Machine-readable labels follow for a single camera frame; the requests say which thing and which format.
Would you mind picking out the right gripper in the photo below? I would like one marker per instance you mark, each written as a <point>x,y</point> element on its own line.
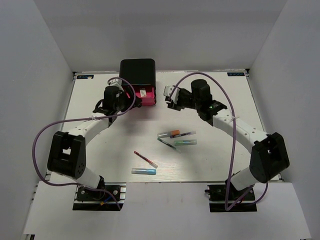
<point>174,106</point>

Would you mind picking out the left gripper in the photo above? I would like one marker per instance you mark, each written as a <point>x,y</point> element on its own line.
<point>129,101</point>

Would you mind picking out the pink drawer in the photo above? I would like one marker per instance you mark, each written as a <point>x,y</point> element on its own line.
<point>150,100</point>

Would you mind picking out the white eraser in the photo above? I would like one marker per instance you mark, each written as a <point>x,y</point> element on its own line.
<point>143,93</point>

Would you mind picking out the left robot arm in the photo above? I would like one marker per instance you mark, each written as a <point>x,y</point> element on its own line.
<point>67,155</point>

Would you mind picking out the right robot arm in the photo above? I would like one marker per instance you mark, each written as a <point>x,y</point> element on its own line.
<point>268,152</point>

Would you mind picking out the orange capped marker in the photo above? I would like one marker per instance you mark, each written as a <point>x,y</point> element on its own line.
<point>168,134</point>

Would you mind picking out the purple pen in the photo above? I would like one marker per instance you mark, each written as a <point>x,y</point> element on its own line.
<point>183,134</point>

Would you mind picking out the green pen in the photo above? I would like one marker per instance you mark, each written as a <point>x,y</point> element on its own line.
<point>169,145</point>

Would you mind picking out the green capped marker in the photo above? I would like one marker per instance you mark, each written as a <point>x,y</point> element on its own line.
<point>187,142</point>

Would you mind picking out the black drawer cabinet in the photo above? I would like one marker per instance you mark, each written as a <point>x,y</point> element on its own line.
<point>140,71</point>

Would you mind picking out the left blue label sticker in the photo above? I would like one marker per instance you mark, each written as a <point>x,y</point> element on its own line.
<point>85,77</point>

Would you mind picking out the blue label sticker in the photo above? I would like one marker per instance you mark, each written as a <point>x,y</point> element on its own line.
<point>236,74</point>
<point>85,77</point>

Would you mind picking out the red pen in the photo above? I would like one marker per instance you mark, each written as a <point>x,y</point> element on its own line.
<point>146,159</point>

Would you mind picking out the right blue label sticker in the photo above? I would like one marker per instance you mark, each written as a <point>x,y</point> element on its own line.
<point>236,74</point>

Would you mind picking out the blue capped marker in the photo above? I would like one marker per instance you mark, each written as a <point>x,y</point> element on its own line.
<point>143,171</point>

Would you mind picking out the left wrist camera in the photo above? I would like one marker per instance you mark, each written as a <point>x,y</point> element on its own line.
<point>115,81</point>

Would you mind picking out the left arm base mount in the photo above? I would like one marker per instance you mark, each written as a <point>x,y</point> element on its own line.
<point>88,200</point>

